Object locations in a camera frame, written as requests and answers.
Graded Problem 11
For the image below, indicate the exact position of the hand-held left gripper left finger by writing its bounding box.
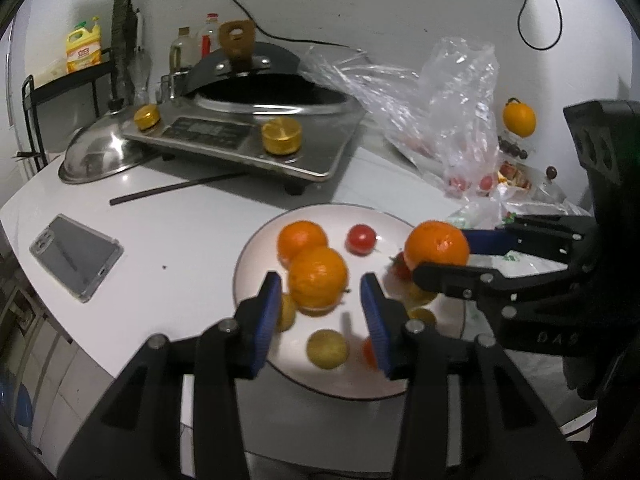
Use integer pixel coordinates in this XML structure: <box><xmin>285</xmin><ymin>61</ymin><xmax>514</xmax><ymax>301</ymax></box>
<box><xmin>57</xmin><ymin>270</ymin><xmax>283</xmax><ymax>480</ymax></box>

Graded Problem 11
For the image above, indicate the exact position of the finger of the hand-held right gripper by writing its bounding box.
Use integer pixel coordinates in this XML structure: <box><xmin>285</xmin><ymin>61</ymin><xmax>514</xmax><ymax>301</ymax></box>
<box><xmin>411</xmin><ymin>261</ymin><xmax>583</xmax><ymax>320</ymax></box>
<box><xmin>461</xmin><ymin>214</ymin><xmax>599</xmax><ymax>267</ymax></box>

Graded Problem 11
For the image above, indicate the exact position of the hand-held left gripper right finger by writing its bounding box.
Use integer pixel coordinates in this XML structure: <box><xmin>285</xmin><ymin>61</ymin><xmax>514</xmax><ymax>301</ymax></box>
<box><xmin>360</xmin><ymin>272</ymin><xmax>583</xmax><ymax>480</ymax></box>

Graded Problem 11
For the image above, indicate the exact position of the tangerine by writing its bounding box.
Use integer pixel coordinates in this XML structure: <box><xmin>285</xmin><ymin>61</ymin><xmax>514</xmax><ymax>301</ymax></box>
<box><xmin>404</xmin><ymin>220</ymin><xmax>471</xmax><ymax>281</ymax></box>
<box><xmin>288</xmin><ymin>246</ymin><xmax>349</xmax><ymax>313</ymax></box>
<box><xmin>277</xmin><ymin>221</ymin><xmax>329</xmax><ymax>268</ymax></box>

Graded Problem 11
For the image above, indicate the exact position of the white plate with black rim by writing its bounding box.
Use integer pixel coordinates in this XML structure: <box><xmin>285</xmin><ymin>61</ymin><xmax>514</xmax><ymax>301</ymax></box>
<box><xmin>234</xmin><ymin>203</ymin><xmax>468</xmax><ymax>401</ymax></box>

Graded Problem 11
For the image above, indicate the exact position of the clear plastic bag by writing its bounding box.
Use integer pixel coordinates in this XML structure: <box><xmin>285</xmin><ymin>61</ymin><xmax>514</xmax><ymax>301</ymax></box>
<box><xmin>302</xmin><ymin>36</ymin><xmax>501</xmax><ymax>201</ymax></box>

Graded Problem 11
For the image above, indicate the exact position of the fruit-printed white plastic bag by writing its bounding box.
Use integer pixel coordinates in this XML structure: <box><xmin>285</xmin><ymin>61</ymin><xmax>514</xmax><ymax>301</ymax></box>
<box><xmin>492</xmin><ymin>96</ymin><xmax>596</xmax><ymax>273</ymax></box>

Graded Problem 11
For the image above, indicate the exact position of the black chopstick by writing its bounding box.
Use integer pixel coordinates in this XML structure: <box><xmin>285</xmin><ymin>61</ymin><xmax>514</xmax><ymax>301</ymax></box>
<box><xmin>109</xmin><ymin>172</ymin><xmax>248</xmax><ymax>207</ymax></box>

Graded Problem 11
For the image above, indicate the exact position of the steel induction cooker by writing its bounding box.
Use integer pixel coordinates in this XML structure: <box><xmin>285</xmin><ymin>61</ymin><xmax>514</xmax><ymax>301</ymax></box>
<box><xmin>122</xmin><ymin>77</ymin><xmax>366</xmax><ymax>196</ymax></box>

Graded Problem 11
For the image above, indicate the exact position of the gold cooker knob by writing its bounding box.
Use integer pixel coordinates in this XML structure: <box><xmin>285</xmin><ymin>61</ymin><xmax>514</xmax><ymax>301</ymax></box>
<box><xmin>133</xmin><ymin>105</ymin><xmax>161</xmax><ymax>132</ymax></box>
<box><xmin>261</xmin><ymin>120</ymin><xmax>304</xmax><ymax>156</ymax></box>

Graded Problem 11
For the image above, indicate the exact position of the smartphone in clear case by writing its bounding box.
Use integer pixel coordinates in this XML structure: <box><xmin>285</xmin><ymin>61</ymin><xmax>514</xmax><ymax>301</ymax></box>
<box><xmin>28</xmin><ymin>214</ymin><xmax>124</xmax><ymax>303</ymax></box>

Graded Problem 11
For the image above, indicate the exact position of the steel wok lid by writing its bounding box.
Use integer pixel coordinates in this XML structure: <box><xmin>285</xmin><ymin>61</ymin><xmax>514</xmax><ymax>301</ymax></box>
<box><xmin>57</xmin><ymin>105</ymin><xmax>166</xmax><ymax>185</ymax></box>

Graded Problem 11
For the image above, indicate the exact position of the small glass jar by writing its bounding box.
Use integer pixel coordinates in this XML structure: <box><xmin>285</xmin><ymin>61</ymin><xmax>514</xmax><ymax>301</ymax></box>
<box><xmin>159</xmin><ymin>72</ymin><xmax>188</xmax><ymax>103</ymax></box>

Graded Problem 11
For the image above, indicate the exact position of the blue bucket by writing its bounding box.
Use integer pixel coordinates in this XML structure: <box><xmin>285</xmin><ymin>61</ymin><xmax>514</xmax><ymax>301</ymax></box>
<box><xmin>0</xmin><ymin>372</ymin><xmax>35</xmax><ymax>428</ymax></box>

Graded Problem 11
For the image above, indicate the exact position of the black wok lid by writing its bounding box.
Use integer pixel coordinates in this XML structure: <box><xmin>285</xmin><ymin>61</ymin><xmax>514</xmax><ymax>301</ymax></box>
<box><xmin>182</xmin><ymin>20</ymin><xmax>303</xmax><ymax>96</ymax></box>

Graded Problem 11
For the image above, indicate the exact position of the glass oil bottle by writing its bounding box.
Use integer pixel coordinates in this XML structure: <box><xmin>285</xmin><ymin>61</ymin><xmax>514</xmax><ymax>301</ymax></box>
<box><xmin>169</xmin><ymin>27</ymin><xmax>196</xmax><ymax>72</ymax></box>

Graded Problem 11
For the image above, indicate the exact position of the plastic bottle with red label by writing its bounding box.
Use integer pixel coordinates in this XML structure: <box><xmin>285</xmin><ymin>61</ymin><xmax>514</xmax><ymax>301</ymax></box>
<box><xmin>196</xmin><ymin>13</ymin><xmax>223</xmax><ymax>58</ymax></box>

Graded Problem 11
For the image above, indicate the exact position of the black metal rack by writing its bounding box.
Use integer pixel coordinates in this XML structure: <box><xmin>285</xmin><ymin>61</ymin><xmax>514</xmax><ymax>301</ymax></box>
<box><xmin>21</xmin><ymin>60</ymin><xmax>116</xmax><ymax>173</ymax></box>

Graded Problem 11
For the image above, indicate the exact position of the dark folded umbrella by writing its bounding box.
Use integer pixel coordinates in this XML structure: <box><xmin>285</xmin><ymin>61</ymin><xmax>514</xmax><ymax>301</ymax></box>
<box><xmin>111</xmin><ymin>0</ymin><xmax>146</xmax><ymax>111</ymax></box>

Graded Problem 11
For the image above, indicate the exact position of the yellow detergent bottle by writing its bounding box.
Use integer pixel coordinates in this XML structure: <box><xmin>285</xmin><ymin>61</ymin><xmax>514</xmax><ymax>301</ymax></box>
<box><xmin>66</xmin><ymin>16</ymin><xmax>103</xmax><ymax>74</ymax></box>

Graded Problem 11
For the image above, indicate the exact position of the black wall cable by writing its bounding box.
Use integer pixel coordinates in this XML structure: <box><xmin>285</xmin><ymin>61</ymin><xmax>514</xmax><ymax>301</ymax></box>
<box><xmin>516</xmin><ymin>0</ymin><xmax>563</xmax><ymax>51</ymax></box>

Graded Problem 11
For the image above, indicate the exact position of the black cooker power cable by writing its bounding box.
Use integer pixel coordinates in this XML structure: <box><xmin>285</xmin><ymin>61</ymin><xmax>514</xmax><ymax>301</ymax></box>
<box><xmin>187</xmin><ymin>0</ymin><xmax>366</xmax><ymax>56</ymax></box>

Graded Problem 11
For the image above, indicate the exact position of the metal wall pipe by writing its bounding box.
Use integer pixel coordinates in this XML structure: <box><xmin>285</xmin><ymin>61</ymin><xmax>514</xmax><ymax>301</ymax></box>
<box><xmin>6</xmin><ymin>12</ymin><xmax>17</xmax><ymax>131</ymax></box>

